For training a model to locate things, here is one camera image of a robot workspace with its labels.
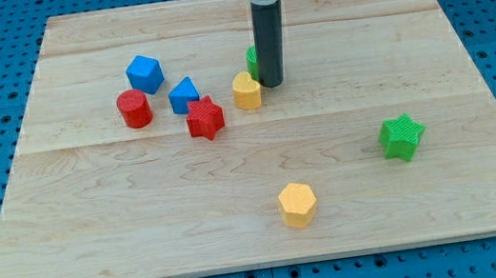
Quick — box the yellow hexagon block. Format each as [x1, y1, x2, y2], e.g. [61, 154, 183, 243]
[278, 183, 318, 228]

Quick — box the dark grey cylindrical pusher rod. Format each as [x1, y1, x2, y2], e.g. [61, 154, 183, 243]
[250, 1, 284, 88]

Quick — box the blue triangle block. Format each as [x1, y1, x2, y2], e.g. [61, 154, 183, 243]
[169, 77, 200, 115]

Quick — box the light wooden board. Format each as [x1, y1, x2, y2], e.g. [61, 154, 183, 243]
[0, 0, 496, 278]

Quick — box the green star block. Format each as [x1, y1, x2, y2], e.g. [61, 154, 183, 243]
[378, 112, 426, 162]

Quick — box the green block behind rod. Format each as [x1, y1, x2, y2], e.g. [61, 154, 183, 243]
[245, 45, 259, 81]

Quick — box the red star block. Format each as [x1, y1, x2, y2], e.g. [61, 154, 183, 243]
[186, 95, 225, 140]

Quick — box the blue cube block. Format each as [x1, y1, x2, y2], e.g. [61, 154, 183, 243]
[125, 55, 165, 95]

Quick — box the yellow heart block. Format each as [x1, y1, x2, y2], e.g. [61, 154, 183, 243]
[232, 71, 263, 110]

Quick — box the red cylinder block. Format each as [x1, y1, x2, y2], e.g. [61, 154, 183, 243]
[116, 89, 153, 129]

